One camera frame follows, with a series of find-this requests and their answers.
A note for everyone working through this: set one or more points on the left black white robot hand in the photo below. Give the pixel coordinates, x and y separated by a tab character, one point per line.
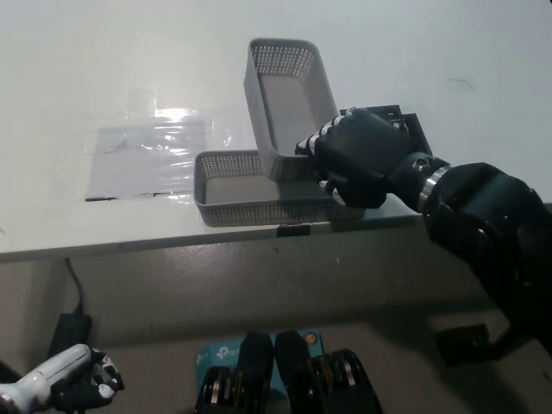
97	384

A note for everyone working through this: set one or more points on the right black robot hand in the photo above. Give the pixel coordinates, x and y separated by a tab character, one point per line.
366	155

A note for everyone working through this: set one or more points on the grey perforated plastic basket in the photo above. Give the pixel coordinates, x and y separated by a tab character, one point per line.
284	108
233	190

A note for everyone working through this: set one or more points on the black power adapter brick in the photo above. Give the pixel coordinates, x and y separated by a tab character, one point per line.
69	334

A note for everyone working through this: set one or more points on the black tape patch marking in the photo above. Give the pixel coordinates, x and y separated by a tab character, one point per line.
416	125

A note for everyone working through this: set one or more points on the small black tape strip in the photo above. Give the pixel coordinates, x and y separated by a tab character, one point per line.
293	230

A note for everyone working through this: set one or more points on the teal TP-Link carton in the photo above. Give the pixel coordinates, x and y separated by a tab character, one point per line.
220	354

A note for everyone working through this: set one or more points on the black floor plate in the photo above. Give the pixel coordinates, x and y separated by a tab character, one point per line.
461	345

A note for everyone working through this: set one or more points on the clear plastic sheet over paper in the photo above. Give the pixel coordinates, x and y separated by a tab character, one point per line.
146	159

